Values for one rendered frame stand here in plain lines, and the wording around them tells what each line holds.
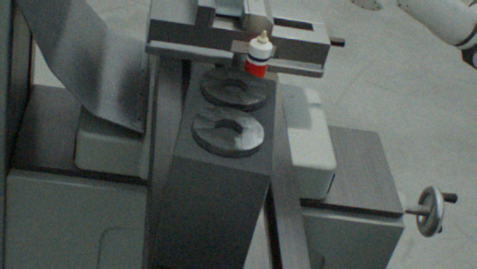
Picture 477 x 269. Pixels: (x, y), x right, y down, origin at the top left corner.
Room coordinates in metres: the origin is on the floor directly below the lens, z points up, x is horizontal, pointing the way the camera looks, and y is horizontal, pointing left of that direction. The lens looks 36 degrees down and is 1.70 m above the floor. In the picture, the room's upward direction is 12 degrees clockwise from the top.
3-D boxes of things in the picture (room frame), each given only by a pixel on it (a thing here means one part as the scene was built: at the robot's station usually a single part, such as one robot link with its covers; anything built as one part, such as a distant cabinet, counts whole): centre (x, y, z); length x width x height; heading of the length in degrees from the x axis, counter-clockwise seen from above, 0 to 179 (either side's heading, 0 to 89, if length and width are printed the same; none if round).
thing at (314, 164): (1.28, -0.03, 0.82); 0.50 x 0.35 x 0.12; 97
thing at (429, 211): (1.34, -0.52, 0.66); 0.16 x 0.12 x 0.12; 97
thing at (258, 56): (1.23, -0.09, 1.01); 0.04 x 0.04 x 0.11
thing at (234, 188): (0.83, -0.05, 1.06); 0.22 x 0.12 x 0.20; 0
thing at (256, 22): (1.35, -0.08, 1.05); 0.12 x 0.06 x 0.04; 7
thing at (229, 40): (1.35, -0.05, 1.01); 0.35 x 0.15 x 0.11; 97
